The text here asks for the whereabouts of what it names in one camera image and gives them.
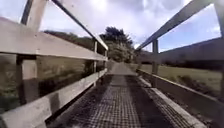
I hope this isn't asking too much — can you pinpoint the dark green tree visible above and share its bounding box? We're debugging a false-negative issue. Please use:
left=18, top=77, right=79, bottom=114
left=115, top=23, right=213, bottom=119
left=99, top=26, right=136, bottom=64

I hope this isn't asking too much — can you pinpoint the mesh-covered wooden bridge deck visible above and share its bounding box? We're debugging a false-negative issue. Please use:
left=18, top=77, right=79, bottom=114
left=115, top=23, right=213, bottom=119
left=46, top=73, right=208, bottom=128

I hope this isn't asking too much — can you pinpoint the grass field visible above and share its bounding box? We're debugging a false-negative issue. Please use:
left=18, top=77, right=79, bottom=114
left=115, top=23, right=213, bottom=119
left=127, top=62, right=224, bottom=94

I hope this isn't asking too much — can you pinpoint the pale wooden bridge railing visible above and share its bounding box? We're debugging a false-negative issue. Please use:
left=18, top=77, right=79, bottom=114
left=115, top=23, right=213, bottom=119
left=0, top=0, right=110, bottom=128

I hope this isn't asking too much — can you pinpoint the dark wooden bridge railing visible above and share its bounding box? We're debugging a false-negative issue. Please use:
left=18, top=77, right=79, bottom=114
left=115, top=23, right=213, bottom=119
left=134, top=0, right=224, bottom=128

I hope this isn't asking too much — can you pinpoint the pale footpath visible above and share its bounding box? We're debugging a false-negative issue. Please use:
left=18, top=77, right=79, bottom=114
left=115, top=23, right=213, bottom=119
left=108, top=61, right=138, bottom=76

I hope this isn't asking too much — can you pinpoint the hedge line of bushes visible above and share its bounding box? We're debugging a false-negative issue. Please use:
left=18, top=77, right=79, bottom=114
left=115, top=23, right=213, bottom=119
left=43, top=30, right=101, bottom=52

